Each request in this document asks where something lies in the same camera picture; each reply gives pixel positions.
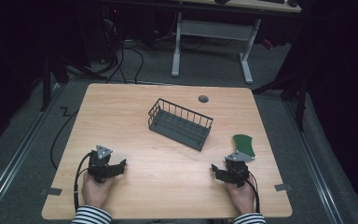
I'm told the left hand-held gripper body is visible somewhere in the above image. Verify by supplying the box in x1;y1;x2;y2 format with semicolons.
87;144;117;184

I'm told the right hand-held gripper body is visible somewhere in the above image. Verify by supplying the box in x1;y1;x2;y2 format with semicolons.
223;150;256;189

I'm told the person's left hand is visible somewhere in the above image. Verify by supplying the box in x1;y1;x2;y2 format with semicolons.
81;172;115;210

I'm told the person's right hand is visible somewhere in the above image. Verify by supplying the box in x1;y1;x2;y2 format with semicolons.
224;177;257;217

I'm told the green scouring pad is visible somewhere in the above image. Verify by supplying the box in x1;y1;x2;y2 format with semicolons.
231;133;256;159

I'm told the grey tape strip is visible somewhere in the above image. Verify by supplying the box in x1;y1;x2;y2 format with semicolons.
273;183;294;192
39;187;63;197

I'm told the black metal stand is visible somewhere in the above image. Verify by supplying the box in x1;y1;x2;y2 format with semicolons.
252;29;310;133
38;50;108;113

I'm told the black computer tower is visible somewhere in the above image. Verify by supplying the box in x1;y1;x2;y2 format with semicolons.
97;5;127;63

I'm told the white-legged desk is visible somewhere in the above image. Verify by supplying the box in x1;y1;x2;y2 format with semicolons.
171;0;303;85

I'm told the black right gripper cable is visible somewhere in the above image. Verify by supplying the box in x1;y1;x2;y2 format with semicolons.
244;172;261;215

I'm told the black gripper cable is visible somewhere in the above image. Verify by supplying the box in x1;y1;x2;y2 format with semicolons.
73;151;93;213
244;172;261;215

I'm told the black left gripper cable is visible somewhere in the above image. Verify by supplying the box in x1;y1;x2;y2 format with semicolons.
73;151;93;213

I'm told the black floor cable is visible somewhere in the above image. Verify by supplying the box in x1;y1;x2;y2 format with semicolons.
49;106;80;171

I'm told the black wire basket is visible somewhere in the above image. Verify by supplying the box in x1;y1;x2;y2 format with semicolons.
147;97;214;152

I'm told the metal floor rail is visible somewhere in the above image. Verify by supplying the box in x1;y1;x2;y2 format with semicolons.
282;98;345;224
0;83;63;220

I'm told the bundle of black cables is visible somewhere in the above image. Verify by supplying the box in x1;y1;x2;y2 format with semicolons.
103;18;145;85

